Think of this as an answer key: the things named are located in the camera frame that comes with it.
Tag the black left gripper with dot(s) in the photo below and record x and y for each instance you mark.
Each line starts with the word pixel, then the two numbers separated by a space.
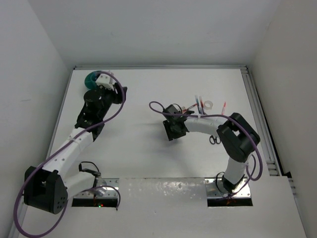
pixel 117 93

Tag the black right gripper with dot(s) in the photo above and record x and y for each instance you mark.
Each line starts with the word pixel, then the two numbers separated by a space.
pixel 172 136

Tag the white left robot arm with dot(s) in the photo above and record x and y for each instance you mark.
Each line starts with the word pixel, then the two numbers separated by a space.
pixel 47 188

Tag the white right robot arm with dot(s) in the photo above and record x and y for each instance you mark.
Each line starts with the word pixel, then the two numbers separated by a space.
pixel 234 132

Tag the red pen with clear cap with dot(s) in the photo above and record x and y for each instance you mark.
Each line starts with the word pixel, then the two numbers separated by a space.
pixel 190 107

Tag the blue pen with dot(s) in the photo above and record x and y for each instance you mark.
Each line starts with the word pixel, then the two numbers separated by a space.
pixel 197 105

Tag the teal round divided container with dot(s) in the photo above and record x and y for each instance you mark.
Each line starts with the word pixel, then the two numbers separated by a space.
pixel 90 80

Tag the orange red pen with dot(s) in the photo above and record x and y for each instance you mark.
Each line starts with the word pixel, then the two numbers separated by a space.
pixel 201 103

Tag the clear tape roll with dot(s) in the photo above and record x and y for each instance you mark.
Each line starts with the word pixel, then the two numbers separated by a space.
pixel 208 105

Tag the pink highlighter pen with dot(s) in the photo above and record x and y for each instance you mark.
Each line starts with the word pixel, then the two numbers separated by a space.
pixel 223 108

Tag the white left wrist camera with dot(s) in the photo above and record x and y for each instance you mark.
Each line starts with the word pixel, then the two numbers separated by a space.
pixel 106 81

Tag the small black handled scissors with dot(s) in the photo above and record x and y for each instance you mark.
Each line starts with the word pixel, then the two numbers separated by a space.
pixel 214 140

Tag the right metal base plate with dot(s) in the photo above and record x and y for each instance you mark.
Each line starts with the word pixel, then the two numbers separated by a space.
pixel 215 189

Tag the metal base plate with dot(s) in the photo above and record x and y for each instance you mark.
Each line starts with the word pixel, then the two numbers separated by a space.
pixel 215 189
pixel 107 190

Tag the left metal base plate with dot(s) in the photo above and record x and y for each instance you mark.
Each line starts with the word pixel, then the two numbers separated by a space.
pixel 107 190

